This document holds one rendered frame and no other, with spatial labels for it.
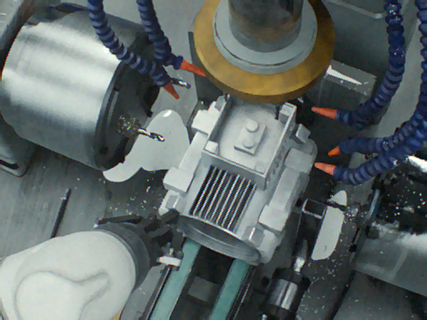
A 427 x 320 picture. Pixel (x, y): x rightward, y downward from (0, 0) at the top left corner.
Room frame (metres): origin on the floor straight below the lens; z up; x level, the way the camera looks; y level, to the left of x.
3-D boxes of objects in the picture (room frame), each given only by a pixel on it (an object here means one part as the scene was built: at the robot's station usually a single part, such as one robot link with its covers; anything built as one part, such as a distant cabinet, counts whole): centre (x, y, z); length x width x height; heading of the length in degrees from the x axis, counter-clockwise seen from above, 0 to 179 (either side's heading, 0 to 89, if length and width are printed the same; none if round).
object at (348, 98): (0.59, -0.13, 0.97); 0.30 x 0.11 x 0.34; 62
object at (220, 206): (0.41, -0.03, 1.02); 0.20 x 0.19 x 0.19; 150
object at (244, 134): (0.44, -0.05, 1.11); 0.12 x 0.11 x 0.07; 150
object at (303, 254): (0.28, -0.11, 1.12); 0.04 x 0.03 x 0.26; 152
